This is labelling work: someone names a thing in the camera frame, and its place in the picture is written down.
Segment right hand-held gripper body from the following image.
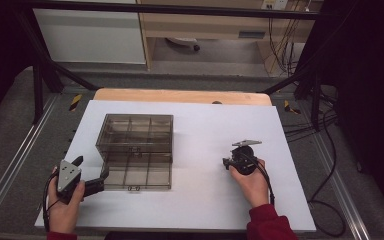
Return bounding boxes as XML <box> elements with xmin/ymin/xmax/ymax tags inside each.
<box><xmin>229</xmin><ymin>139</ymin><xmax>263</xmax><ymax>176</ymax></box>

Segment aluminium floor rail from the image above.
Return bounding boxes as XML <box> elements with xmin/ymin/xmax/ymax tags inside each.
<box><xmin>0</xmin><ymin>94</ymin><xmax>60</xmax><ymax>228</ymax></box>
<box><xmin>308</xmin><ymin>126</ymin><xmax>372</xmax><ymax>240</ymax></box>

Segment left hand-held gripper black cable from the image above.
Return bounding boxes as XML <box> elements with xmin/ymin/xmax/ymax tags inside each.
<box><xmin>42</xmin><ymin>170</ymin><xmax>60</xmax><ymax>232</ymax></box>

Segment office chair base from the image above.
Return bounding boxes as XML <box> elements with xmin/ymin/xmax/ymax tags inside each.
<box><xmin>164</xmin><ymin>36</ymin><xmax>201</xmax><ymax>53</ymax></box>

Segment bundle of black cables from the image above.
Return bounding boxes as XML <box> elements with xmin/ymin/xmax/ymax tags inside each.
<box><xmin>281</xmin><ymin>113</ymin><xmax>338</xmax><ymax>144</ymax></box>

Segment white power strip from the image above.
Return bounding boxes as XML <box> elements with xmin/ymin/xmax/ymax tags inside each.
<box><xmin>261</xmin><ymin>0</ymin><xmax>289</xmax><ymax>11</ymax></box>

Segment light wooden table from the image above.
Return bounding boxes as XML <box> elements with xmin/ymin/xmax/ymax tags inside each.
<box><xmin>93</xmin><ymin>87</ymin><xmax>273</xmax><ymax>107</ymax></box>

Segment person's left hand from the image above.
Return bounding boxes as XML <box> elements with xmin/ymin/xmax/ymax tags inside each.
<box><xmin>47</xmin><ymin>167</ymin><xmax>86</xmax><ymax>234</ymax></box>

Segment person's right hand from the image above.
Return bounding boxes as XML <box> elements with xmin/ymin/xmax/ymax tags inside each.
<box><xmin>229</xmin><ymin>158</ymin><xmax>271</xmax><ymax>209</ymax></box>

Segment long black floor cable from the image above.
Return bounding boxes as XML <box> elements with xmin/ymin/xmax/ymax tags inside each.
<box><xmin>307</xmin><ymin>109</ymin><xmax>348</xmax><ymax>239</ymax></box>

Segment black metal frame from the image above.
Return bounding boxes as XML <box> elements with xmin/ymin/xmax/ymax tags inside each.
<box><xmin>13</xmin><ymin>0</ymin><xmax>334</xmax><ymax>132</ymax></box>

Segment dark curtain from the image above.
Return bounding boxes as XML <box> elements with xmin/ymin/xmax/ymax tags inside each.
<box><xmin>0</xmin><ymin>0</ymin><xmax>36</xmax><ymax>136</ymax></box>
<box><xmin>299</xmin><ymin>0</ymin><xmax>384</xmax><ymax>228</ymax></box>

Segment white cabinet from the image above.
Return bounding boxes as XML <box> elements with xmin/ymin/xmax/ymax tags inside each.
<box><xmin>33</xmin><ymin>0</ymin><xmax>147</xmax><ymax>65</ymax></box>

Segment right hand-held gripper black cable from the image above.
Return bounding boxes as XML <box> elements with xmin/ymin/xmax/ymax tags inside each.
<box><xmin>244</xmin><ymin>151</ymin><xmax>276</xmax><ymax>206</ymax></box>

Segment yellow black striped tape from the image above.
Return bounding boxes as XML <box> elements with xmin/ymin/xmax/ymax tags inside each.
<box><xmin>68</xmin><ymin>93</ymin><xmax>83</xmax><ymax>112</ymax></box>
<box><xmin>283</xmin><ymin>99</ymin><xmax>302</xmax><ymax>115</ymax></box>

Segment hand-held gripper black cable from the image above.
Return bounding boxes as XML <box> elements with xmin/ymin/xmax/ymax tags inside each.
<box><xmin>42</xmin><ymin>170</ymin><xmax>60</xmax><ymax>232</ymax></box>
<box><xmin>244</xmin><ymin>151</ymin><xmax>276</xmax><ymax>206</ymax></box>

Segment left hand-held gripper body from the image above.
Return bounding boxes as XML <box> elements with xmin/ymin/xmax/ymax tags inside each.
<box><xmin>56</xmin><ymin>159</ymin><xmax>106</xmax><ymax>205</ymax></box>

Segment light wooden desk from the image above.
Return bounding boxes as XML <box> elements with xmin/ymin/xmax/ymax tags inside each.
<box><xmin>136</xmin><ymin>0</ymin><xmax>324</xmax><ymax>78</ymax></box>

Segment smoky clear drawer box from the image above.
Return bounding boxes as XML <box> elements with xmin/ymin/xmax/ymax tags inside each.
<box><xmin>95</xmin><ymin>113</ymin><xmax>175</xmax><ymax>164</ymax></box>

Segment smoky clear divided drawer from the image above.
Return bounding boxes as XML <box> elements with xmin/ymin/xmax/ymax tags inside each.
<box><xmin>100</xmin><ymin>151</ymin><xmax>174</xmax><ymax>192</ymax></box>

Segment hanging black cables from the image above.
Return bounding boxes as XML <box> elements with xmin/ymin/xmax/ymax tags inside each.
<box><xmin>267</xmin><ymin>16</ymin><xmax>302</xmax><ymax>77</ymax></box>

